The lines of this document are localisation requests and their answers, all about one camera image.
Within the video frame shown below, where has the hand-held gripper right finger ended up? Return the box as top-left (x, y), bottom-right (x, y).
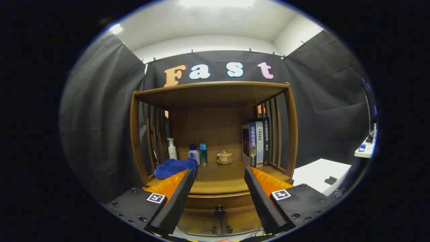
top-left (244, 166), bottom-right (333, 235)

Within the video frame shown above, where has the beige lidded teacup with saucer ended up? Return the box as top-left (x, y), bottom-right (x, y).
top-left (216, 150), bottom-right (233, 165)

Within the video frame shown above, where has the book with blue spine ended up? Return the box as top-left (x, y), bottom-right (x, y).
top-left (242, 123), bottom-right (257, 167)

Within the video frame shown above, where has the wooden cabinet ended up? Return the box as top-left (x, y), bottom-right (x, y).
top-left (130, 81), bottom-right (299, 236)

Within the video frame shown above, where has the book with pale spine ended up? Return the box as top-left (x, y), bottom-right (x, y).
top-left (255, 121), bottom-right (264, 167)

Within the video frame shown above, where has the blue towel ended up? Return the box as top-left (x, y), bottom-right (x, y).
top-left (155, 158), bottom-right (198, 179)

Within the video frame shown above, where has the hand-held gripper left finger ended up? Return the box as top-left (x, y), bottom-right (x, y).
top-left (103, 169), bottom-right (196, 236)

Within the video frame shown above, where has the book with black spine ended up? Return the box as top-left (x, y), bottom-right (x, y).
top-left (262, 118), bottom-right (271, 166)

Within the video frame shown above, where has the white bottle with blue cap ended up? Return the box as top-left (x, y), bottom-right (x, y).
top-left (188, 144), bottom-right (201, 166)

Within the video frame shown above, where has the wooden drawer with black knob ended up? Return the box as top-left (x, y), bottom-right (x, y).
top-left (184, 192), bottom-right (260, 215)

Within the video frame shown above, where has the white pump bottle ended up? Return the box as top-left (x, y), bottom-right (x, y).
top-left (167, 137), bottom-right (178, 160)

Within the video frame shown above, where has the white side cabinet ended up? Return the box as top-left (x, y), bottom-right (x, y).
top-left (292, 158), bottom-right (352, 197)

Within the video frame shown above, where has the white wall shelf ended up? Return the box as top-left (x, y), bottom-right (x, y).
top-left (354, 136), bottom-right (377, 158)

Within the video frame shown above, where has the wooden countertop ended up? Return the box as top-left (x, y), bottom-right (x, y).
top-left (146, 159), bottom-right (291, 195)

